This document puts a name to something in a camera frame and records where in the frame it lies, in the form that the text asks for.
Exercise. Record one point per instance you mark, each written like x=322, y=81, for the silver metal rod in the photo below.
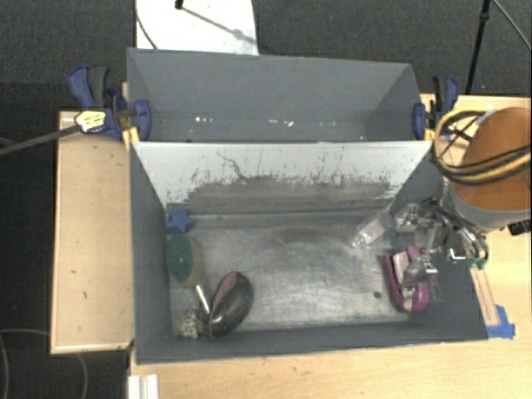
x=202, y=298

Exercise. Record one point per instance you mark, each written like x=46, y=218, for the black cylinder on white bracket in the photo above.
x=521, y=227

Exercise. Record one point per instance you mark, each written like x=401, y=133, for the grey metal bin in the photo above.
x=270, y=98

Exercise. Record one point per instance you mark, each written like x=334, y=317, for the green and yellow round sponge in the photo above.
x=183, y=260

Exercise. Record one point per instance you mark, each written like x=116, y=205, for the pale wood board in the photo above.
x=93, y=243

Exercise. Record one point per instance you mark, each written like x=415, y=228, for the purple stapler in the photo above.
x=417, y=299

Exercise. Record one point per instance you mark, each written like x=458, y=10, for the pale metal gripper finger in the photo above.
x=424, y=266
x=374, y=233

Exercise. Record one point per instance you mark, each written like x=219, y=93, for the black and pink computer mouse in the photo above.
x=232, y=306

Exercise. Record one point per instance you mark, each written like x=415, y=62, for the blue star-shaped toy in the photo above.
x=179, y=221

